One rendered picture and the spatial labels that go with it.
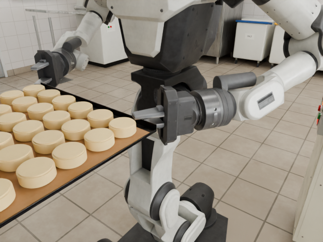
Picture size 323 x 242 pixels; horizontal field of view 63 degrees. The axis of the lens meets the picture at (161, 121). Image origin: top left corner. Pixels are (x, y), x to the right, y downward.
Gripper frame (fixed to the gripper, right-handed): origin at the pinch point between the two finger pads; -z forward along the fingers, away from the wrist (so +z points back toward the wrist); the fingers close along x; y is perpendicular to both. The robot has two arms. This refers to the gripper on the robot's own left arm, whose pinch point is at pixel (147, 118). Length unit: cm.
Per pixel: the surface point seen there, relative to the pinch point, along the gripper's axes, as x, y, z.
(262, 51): -71, -309, 317
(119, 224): -105, -69, 6
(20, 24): -31, -443, -54
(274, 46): -61, -292, 324
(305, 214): -75, -15, 87
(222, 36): -52, -356, 266
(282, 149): -103, -95, 159
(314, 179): -54, -16, 86
